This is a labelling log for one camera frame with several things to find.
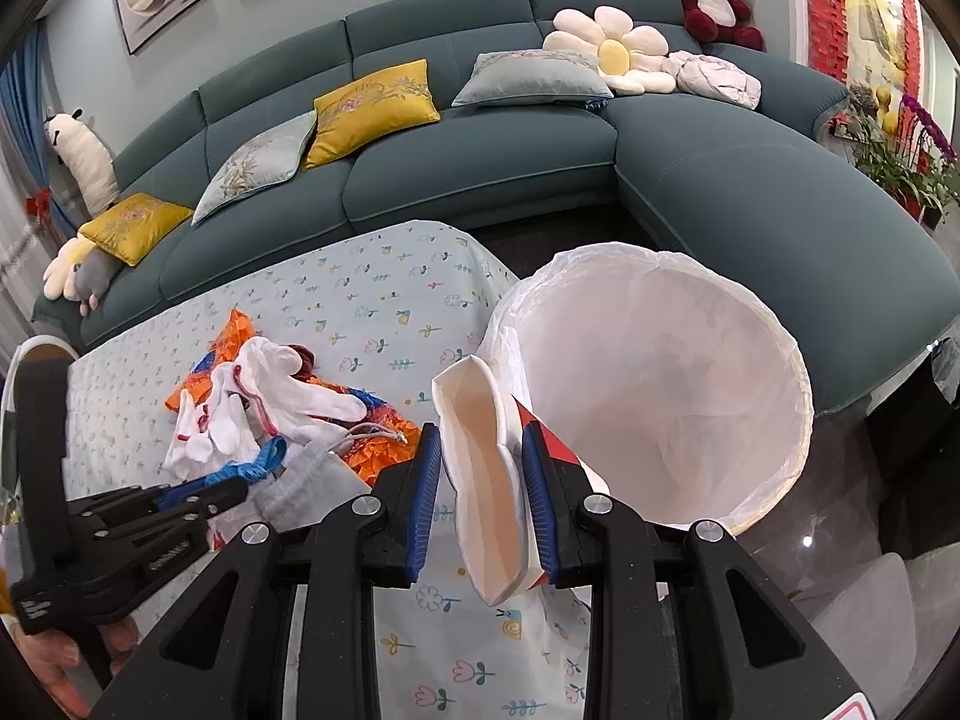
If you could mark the white sheer curtain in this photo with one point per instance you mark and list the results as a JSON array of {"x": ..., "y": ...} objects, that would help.
[{"x": 11, "y": 270}]

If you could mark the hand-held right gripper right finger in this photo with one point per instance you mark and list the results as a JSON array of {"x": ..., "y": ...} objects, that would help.
[{"x": 538, "y": 510}]

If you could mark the yellow embroidered pillow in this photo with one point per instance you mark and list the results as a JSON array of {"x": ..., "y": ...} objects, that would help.
[
  {"x": 375, "y": 109},
  {"x": 135, "y": 225}
]

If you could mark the white and red paper carton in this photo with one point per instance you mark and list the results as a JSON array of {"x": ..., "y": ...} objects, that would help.
[{"x": 480, "y": 465}]

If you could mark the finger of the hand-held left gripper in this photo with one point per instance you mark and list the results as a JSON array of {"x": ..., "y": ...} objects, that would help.
[
  {"x": 210, "y": 496},
  {"x": 161, "y": 544}
]

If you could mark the teal corner sofa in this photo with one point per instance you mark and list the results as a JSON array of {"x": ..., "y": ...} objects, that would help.
[{"x": 480, "y": 165}]

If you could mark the potted orchid plant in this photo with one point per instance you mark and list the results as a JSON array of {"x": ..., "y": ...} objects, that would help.
[{"x": 907, "y": 165}]

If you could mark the white lined waste bin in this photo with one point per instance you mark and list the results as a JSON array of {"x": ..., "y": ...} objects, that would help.
[{"x": 660, "y": 390}]

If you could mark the white flower cushion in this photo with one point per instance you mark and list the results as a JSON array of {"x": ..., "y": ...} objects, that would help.
[{"x": 611, "y": 52}]

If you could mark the orange wrapper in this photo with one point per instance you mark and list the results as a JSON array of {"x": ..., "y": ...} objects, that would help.
[{"x": 379, "y": 454}]

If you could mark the yellow gourd ornament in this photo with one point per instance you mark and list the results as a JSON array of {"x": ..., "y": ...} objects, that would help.
[{"x": 886, "y": 105}]

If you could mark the red wall decoration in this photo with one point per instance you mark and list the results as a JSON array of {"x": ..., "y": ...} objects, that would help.
[{"x": 821, "y": 0}]

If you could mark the white round side table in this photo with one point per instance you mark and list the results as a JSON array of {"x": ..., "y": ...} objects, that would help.
[{"x": 45, "y": 345}]

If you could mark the dark low cabinet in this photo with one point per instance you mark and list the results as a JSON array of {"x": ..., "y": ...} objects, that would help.
[{"x": 915, "y": 420}]

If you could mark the red curtain tie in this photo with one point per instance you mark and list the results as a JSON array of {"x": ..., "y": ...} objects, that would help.
[{"x": 37, "y": 206}]

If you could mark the person's left hand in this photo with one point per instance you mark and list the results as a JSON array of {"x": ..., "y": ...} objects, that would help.
[{"x": 49, "y": 664}]

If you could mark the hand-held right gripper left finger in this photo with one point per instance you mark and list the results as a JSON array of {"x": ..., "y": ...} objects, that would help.
[{"x": 420, "y": 510}]

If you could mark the long white plush toy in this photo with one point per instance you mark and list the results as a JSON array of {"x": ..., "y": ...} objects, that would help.
[{"x": 79, "y": 161}]

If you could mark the grey embroidered pillow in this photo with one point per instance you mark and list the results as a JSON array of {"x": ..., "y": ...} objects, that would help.
[
  {"x": 525, "y": 79},
  {"x": 255, "y": 165}
]

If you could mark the blue curtain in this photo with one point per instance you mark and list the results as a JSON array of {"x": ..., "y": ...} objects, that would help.
[{"x": 19, "y": 112}]

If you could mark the pink quilted pillow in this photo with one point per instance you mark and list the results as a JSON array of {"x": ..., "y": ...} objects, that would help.
[{"x": 716, "y": 79}]

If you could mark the white and grey plush toy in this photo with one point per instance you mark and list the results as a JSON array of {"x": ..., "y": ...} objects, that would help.
[{"x": 90, "y": 277}]

